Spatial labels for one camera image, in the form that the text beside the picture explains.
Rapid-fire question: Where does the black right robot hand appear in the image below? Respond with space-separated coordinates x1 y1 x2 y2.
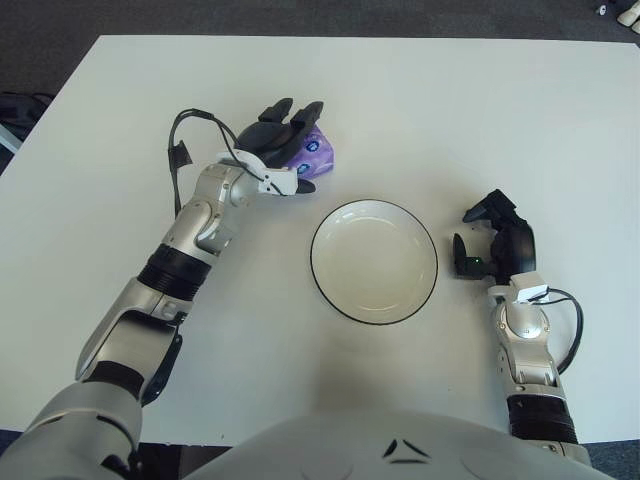
451 188 539 279

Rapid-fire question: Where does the light grey board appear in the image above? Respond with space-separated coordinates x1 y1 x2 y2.
0 122 24 154

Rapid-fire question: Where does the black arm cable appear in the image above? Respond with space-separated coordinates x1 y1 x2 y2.
167 108 271 217
542 289 586 376

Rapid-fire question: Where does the purple tissue paper pack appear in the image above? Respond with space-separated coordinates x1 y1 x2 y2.
287 124 337 181

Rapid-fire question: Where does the black bag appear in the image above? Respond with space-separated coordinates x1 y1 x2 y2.
0 92 56 139

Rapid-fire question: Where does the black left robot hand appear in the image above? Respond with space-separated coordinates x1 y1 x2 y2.
234 98 325 196

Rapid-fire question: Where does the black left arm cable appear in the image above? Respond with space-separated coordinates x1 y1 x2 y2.
167 108 271 217

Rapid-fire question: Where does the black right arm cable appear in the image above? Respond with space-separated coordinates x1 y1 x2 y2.
542 289 586 376

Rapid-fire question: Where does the white plate with black rim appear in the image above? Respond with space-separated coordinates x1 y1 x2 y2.
309 198 440 326

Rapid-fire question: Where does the grey robot torso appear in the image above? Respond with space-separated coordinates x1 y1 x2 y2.
184 407 601 480

